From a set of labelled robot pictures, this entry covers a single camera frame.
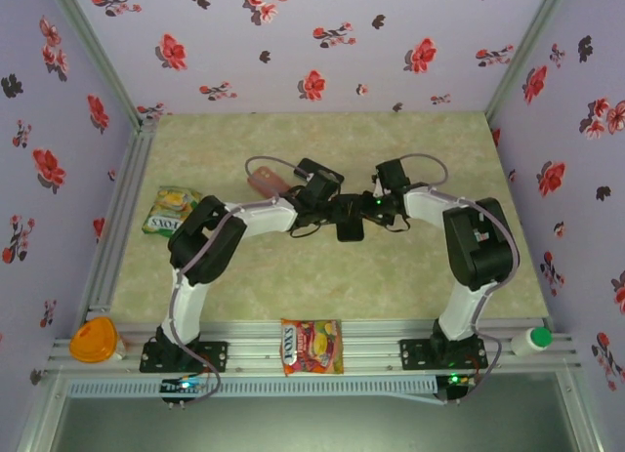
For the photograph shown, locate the red Fox's candy bag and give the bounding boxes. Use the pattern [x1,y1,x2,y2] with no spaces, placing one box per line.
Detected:
[280,318,346,377]

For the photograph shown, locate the green yellow Fox's candy bag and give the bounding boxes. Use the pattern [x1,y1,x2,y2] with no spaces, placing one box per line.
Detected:
[141,185,204,238]

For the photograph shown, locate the white bottle with green cap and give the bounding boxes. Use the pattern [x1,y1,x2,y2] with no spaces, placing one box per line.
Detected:
[510,326,554,358]

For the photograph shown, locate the orange lidded container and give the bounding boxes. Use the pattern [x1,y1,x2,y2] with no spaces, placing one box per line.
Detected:
[68,316,129,364]

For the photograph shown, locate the left arm grey cable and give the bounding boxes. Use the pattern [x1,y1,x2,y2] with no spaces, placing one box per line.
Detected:
[168,155,300,407]

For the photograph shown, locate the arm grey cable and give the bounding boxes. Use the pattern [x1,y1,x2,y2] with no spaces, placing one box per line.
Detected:
[168,155,300,407]
[390,152,517,407]

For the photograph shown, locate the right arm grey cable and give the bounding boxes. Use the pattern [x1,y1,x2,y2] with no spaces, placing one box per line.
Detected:
[390,152,517,407]

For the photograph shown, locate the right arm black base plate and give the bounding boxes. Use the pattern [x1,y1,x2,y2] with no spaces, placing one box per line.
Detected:
[398,338,488,370]

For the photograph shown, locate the aluminium mounting rail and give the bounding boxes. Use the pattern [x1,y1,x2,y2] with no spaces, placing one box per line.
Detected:
[46,318,582,376]

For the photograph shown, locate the white slotted cable duct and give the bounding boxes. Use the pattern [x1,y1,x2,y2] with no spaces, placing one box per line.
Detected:
[65,376,438,400]

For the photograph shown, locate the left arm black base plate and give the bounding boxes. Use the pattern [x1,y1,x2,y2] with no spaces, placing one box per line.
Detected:
[140,341,229,374]

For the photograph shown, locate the aluminium corner post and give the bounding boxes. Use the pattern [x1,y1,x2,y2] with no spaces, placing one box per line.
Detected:
[482,0,572,126]
[43,0,158,131]

